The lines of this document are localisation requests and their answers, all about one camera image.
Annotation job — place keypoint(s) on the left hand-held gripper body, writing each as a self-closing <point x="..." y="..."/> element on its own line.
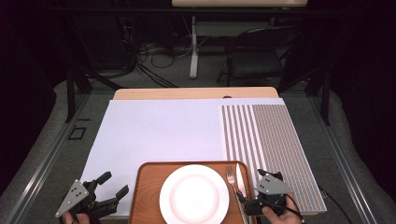
<point x="73" y="197"/>

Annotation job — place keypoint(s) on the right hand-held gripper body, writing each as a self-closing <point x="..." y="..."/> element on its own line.
<point x="274" y="186"/>

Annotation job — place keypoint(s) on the silver table knife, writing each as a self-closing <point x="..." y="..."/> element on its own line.
<point x="240" y="182"/>

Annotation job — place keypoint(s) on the silver fork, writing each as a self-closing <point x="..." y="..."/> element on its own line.
<point x="231" y="179"/>

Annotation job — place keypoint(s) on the brown wooden tray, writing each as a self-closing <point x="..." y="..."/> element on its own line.
<point x="149" y="193"/>

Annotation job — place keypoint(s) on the white round plate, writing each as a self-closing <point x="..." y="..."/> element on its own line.
<point x="194" y="196"/>

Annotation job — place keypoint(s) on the person's left hand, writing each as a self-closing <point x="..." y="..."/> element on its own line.
<point x="77" y="219"/>

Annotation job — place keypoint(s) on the person's right hand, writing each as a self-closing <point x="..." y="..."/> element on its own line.
<point x="286" y="216"/>

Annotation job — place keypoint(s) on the grey striped placemat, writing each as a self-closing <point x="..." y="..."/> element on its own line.
<point x="274" y="140"/>

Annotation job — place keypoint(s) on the white table board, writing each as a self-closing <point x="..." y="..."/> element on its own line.
<point x="155" y="133"/>

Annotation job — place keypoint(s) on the black metal stand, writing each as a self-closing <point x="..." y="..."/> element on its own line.
<point x="325" y="96"/>
<point x="71" y="93"/>

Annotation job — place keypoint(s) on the black folding chair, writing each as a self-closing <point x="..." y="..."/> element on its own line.
<point x="255" y="62"/>

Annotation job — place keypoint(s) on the light wooden table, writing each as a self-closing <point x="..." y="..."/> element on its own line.
<point x="186" y="92"/>

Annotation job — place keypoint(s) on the white desk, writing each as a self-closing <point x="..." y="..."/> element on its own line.
<point x="194" y="56"/>

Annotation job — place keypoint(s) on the metal floor rail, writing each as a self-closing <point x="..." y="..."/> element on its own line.
<point x="342" y="168"/>
<point x="46" y="161"/>

